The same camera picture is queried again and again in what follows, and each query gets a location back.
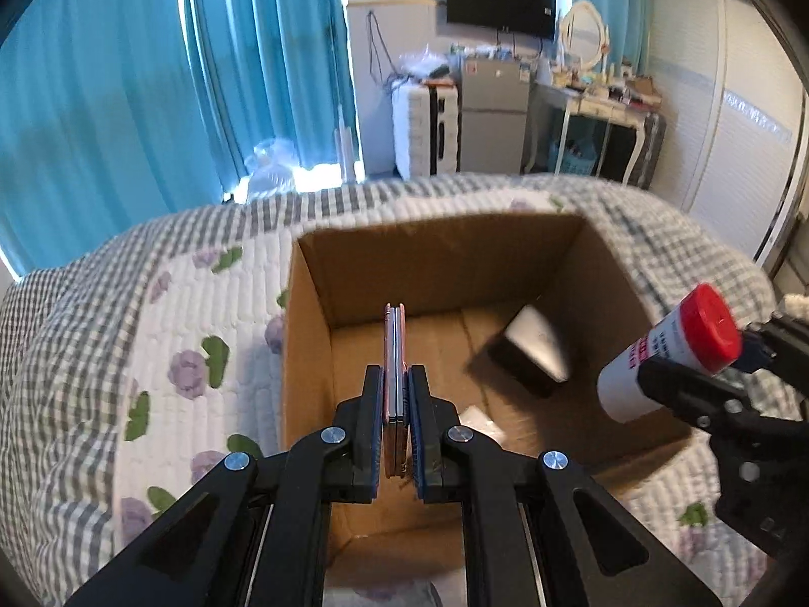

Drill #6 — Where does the white sliding wardrobe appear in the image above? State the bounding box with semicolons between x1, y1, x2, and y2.
649;0;807;265

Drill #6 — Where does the blue curtain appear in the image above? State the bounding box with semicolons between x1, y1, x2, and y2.
2;0;356;276

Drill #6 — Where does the white bottle red cap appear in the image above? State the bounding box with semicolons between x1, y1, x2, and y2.
597;284;743;423

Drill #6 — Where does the pink card case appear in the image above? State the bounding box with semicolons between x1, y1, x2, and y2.
384;304;409;478

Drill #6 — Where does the clear plastic bag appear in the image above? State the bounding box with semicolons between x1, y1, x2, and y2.
244;139;299;201

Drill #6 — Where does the black square box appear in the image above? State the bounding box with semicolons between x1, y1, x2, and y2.
488;304;572;398

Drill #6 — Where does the white oval vanity mirror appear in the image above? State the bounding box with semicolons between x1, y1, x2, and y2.
559;0;610;71

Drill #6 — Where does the blue laundry basket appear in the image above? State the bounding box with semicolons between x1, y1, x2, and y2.
549;139;598;176

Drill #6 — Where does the cardboard box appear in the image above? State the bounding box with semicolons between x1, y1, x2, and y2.
283;211;690;605

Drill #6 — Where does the black wall television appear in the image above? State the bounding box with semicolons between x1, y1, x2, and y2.
445;0;557;40

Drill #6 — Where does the white suitcase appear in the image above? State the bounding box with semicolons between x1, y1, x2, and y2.
391;82;459;180

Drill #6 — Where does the white dressing table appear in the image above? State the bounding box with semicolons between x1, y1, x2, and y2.
522;79;666;189

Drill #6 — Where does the grey mini fridge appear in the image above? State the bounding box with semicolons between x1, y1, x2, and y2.
459;58;531;176

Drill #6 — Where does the white power adapter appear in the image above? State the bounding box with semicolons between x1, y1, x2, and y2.
459;406;506;444

